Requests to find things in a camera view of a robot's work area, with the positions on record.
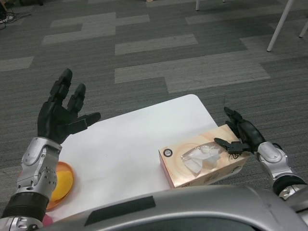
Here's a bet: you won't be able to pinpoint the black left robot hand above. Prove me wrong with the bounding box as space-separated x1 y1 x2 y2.
37 68 102 145

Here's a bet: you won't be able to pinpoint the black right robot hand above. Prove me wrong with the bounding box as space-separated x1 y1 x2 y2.
213 107 267 154

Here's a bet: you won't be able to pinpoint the beige tissue box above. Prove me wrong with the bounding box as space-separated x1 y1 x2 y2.
158 124 251 189

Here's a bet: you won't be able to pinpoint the orange plastic plate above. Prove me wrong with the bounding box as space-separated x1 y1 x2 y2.
45 161 77 212

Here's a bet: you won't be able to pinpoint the yellow toy fruit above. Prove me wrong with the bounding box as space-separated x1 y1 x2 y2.
51 169 75 201

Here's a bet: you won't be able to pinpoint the silver robot chest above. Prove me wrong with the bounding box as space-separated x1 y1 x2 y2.
42 184 308 231

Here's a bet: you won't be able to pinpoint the pink plate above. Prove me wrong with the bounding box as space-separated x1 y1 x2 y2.
42 214 55 228

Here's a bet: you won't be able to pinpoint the black chair base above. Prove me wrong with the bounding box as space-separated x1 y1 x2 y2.
19 0 44 7

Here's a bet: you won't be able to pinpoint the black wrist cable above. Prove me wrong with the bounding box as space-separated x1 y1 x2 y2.
273 142 289 157

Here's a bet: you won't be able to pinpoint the black floor cables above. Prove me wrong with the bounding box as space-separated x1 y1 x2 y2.
0 4 34 31

